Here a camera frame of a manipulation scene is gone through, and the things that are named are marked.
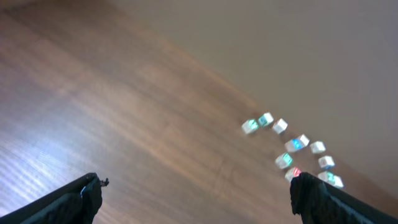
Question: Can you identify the red letter M block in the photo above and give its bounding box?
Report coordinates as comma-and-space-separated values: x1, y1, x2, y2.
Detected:
285, 167, 302, 183

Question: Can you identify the blue letter H block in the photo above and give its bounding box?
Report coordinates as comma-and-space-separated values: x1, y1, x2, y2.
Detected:
285, 139, 304, 152

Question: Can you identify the plain block with green side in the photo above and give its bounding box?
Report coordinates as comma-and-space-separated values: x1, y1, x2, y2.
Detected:
297, 134, 310, 148

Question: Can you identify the plain wooden block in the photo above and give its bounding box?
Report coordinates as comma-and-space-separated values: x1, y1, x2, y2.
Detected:
272, 118, 288, 134

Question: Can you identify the block with blue side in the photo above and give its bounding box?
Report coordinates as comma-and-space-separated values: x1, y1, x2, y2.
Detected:
318, 156, 335, 169

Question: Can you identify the green letter J block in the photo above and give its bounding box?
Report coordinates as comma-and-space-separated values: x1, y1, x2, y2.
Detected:
317, 171, 335, 185

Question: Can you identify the block with yellow side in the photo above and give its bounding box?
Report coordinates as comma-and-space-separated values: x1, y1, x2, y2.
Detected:
310, 141, 326, 154

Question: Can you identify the green letter V block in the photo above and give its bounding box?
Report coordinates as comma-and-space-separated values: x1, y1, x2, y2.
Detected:
241, 119, 259, 134

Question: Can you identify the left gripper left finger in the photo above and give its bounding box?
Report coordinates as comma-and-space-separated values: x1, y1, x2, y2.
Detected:
1, 172, 109, 224

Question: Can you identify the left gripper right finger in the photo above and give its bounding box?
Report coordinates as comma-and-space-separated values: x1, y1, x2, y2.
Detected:
290, 172, 397, 224

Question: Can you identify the block with green drawing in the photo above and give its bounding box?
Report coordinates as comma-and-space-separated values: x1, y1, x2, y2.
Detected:
333, 175, 344, 189

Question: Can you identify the green letter Z block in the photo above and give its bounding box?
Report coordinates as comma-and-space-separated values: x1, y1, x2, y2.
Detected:
275, 152, 294, 169

